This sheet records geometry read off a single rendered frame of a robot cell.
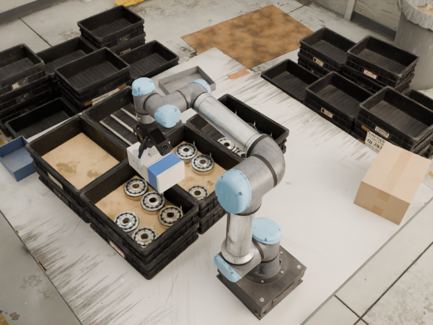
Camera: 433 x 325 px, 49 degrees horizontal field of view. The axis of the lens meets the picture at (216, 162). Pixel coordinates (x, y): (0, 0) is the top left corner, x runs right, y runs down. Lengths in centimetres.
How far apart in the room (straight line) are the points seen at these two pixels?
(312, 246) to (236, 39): 278
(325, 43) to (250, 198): 268
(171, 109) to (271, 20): 339
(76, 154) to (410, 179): 151
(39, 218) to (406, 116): 220
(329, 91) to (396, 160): 120
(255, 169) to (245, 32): 335
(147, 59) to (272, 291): 223
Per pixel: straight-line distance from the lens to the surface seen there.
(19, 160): 253
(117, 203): 205
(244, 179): 130
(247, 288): 184
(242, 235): 149
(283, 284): 186
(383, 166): 226
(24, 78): 334
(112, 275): 201
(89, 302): 197
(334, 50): 380
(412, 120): 315
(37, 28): 490
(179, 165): 175
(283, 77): 363
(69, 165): 224
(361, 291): 286
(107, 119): 243
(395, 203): 218
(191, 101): 156
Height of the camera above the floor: 242
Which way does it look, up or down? 47 degrees down
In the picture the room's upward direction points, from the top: 1 degrees clockwise
